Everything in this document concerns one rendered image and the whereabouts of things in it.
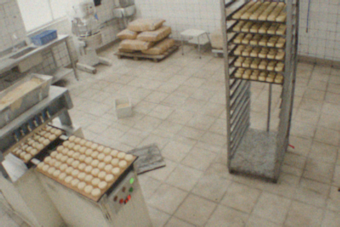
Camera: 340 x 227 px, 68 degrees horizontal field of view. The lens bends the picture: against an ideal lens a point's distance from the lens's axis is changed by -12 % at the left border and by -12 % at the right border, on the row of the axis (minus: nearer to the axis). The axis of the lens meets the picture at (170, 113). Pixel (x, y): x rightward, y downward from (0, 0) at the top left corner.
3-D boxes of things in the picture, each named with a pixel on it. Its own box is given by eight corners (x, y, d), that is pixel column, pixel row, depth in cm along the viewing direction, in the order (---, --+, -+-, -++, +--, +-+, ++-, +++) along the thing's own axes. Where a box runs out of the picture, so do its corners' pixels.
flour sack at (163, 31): (155, 43, 506) (154, 34, 497) (136, 42, 525) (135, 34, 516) (173, 31, 557) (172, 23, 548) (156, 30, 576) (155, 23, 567)
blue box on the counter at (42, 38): (42, 45, 446) (39, 37, 438) (33, 45, 460) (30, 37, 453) (59, 36, 473) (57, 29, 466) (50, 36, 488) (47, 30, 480)
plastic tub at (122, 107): (116, 108, 404) (113, 98, 396) (131, 105, 406) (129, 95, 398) (117, 119, 379) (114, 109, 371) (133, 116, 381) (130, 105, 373)
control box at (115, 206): (112, 212, 161) (105, 198, 153) (135, 186, 177) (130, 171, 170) (116, 215, 159) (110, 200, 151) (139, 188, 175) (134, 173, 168)
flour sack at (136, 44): (119, 49, 552) (117, 41, 543) (131, 42, 582) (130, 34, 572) (149, 51, 518) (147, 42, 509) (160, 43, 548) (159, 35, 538)
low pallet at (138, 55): (113, 58, 579) (113, 53, 573) (136, 45, 634) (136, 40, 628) (162, 63, 520) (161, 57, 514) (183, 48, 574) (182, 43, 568)
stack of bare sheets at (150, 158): (110, 182, 280) (109, 181, 279) (105, 159, 313) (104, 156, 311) (166, 166, 291) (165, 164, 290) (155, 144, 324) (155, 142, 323)
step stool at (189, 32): (214, 51, 541) (212, 28, 517) (200, 59, 515) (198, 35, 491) (195, 47, 568) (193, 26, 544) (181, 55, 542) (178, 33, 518)
